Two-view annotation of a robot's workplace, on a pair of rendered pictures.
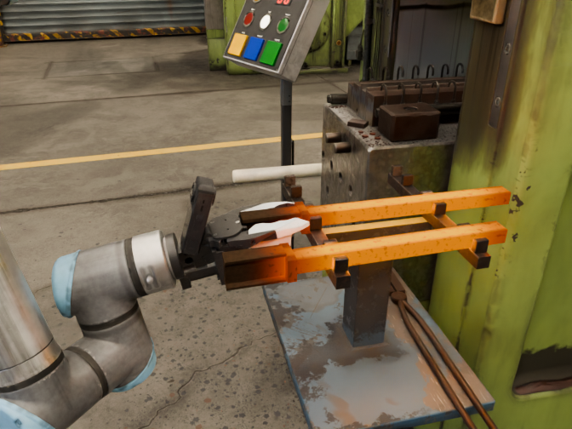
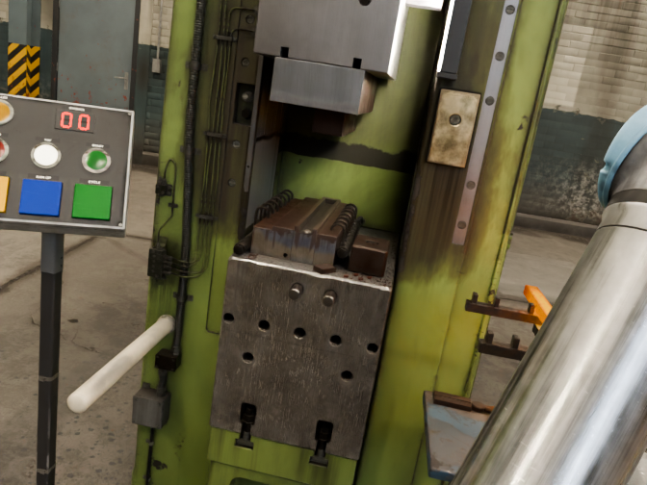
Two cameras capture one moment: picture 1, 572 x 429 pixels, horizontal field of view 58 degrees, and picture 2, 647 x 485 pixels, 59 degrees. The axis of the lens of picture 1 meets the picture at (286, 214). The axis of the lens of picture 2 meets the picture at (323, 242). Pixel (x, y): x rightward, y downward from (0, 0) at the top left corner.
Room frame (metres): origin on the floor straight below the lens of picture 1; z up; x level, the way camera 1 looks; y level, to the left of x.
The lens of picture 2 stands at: (0.86, 1.01, 1.32)
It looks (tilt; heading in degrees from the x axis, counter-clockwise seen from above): 15 degrees down; 289
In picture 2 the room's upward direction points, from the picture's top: 9 degrees clockwise
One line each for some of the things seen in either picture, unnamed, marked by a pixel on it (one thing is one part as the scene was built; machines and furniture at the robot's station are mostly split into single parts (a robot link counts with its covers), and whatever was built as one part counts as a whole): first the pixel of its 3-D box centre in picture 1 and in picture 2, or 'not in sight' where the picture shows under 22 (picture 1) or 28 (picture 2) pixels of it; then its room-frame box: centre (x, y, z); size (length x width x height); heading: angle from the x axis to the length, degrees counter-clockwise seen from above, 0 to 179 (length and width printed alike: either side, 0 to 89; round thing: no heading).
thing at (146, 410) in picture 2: not in sight; (151, 406); (1.72, -0.23, 0.36); 0.09 x 0.07 x 0.12; 12
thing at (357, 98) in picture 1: (434, 94); (309, 224); (1.38, -0.40, 0.96); 0.42 x 0.20 x 0.09; 102
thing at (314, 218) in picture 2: (440, 83); (320, 214); (1.36, -0.40, 0.99); 0.42 x 0.05 x 0.01; 102
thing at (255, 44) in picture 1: (254, 48); (40, 198); (1.80, 0.10, 1.01); 0.07 x 0.05 x 0.07; 37
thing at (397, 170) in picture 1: (348, 180); (493, 318); (0.87, -0.11, 0.93); 0.23 x 0.06 x 0.02; 103
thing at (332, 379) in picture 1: (362, 338); (521, 447); (0.75, -0.14, 0.66); 0.40 x 0.30 x 0.02; 13
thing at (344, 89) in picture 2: not in sight; (330, 88); (1.38, -0.40, 1.32); 0.42 x 0.20 x 0.10; 102
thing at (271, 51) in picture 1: (271, 54); (92, 202); (1.72, 0.04, 1.01); 0.07 x 0.05 x 0.07; 37
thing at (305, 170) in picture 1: (295, 171); (127, 358); (1.66, -0.03, 0.62); 0.44 x 0.05 x 0.05; 102
